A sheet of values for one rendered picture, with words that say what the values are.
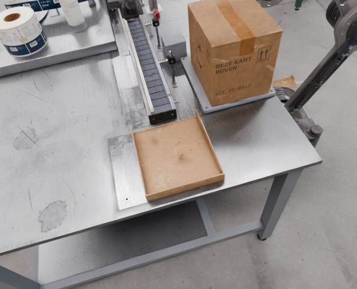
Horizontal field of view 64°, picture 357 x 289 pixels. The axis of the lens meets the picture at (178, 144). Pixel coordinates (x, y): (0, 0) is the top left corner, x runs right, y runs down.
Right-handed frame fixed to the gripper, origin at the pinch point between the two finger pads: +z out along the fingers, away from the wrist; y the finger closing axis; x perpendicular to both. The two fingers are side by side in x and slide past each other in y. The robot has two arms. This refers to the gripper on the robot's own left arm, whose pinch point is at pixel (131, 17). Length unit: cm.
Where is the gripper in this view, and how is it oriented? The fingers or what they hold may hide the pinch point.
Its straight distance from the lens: 156.4
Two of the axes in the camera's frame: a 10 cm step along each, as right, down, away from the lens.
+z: -1.2, 0.1, 9.9
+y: -9.6, 2.7, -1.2
